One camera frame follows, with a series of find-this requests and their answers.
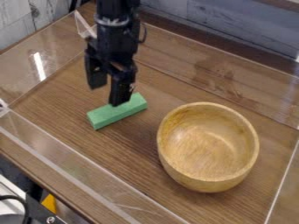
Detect clear acrylic corner bracket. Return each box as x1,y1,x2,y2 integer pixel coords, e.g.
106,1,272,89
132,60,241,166
73,10,97,39

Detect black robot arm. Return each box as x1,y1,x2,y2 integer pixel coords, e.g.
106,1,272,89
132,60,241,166
83,0,140,107

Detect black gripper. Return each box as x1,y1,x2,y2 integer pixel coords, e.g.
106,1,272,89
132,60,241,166
83,18,141,107

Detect black cable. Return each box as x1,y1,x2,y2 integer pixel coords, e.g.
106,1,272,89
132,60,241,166
0,194,30,224

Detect black and yellow base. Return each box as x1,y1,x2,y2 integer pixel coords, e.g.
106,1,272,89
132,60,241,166
22,189,79,224

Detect brown wooden bowl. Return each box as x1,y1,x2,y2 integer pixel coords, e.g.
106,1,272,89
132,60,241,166
156,102,260,193

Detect clear acrylic front wall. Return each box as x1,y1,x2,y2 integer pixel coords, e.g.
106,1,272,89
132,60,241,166
0,99,188,224

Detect green foam block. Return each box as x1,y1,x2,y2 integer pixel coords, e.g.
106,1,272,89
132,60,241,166
86,93,146,130

